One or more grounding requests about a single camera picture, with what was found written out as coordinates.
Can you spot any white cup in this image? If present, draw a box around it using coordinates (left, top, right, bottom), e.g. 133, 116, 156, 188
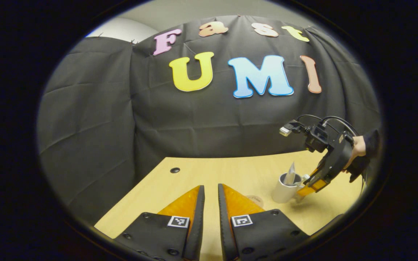
271, 173, 309, 204

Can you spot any white toothpaste tube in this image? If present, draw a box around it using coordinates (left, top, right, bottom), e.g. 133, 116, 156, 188
284, 162, 296, 186

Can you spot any round cork coaster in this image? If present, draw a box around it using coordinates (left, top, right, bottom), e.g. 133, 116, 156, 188
245, 195, 265, 208

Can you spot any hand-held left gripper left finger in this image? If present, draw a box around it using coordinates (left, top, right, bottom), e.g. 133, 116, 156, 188
114, 185, 206, 261

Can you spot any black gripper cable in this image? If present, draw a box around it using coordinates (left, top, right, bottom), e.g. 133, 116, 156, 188
296, 115, 358, 137

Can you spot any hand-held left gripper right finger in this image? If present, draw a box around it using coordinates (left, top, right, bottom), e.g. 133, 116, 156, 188
218, 183, 309, 261

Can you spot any wooden desktop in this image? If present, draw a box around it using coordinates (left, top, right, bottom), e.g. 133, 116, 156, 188
94, 150, 364, 261

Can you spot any black backdrop cloth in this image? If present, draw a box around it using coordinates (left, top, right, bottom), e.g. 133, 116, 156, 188
37, 15, 382, 225

